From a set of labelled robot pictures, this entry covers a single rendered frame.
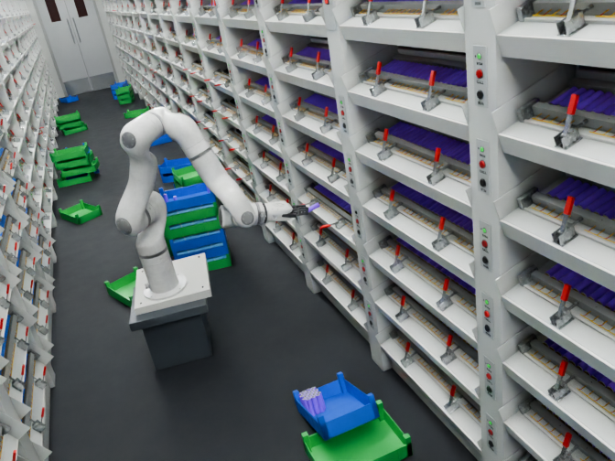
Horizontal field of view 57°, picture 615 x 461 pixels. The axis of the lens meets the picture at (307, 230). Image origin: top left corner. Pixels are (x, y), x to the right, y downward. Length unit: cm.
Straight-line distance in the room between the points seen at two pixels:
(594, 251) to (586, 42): 38
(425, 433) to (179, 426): 90
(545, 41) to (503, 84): 16
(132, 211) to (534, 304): 150
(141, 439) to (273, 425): 49
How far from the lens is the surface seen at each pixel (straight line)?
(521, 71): 124
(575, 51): 106
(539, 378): 146
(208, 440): 220
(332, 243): 252
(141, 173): 219
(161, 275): 244
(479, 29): 122
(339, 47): 180
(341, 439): 206
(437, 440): 204
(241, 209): 197
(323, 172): 227
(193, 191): 330
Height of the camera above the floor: 147
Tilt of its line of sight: 25 degrees down
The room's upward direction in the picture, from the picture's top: 10 degrees counter-clockwise
